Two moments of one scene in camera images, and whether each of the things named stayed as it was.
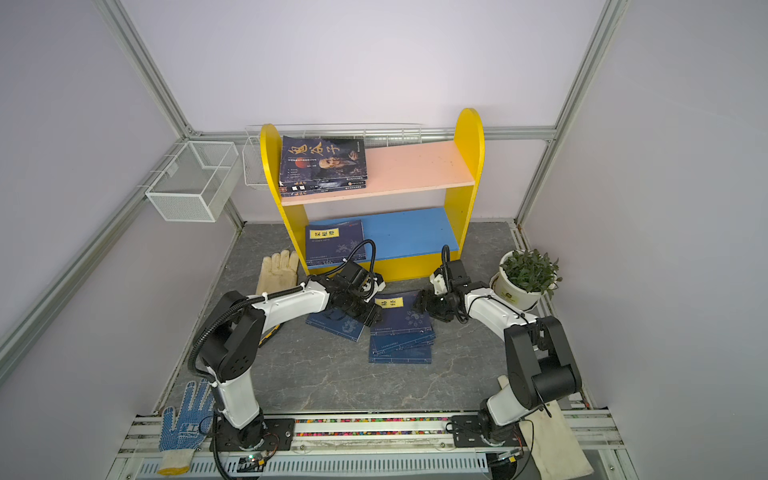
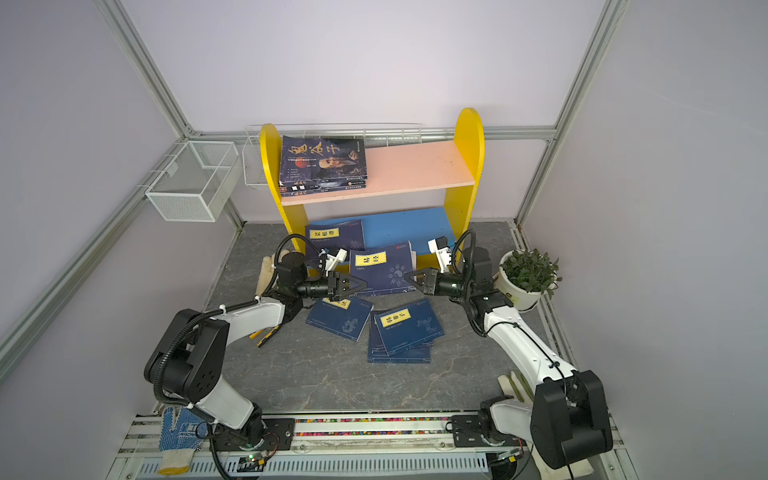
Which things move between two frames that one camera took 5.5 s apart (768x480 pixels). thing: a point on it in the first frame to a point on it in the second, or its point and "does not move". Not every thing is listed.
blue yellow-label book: [337, 322] does not move
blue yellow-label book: [398, 314] to [384, 268]
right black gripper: [426, 304] to [432, 283]
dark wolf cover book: [319, 185] does not move
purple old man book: [306, 158] does not move
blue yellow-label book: [333, 243] does not move
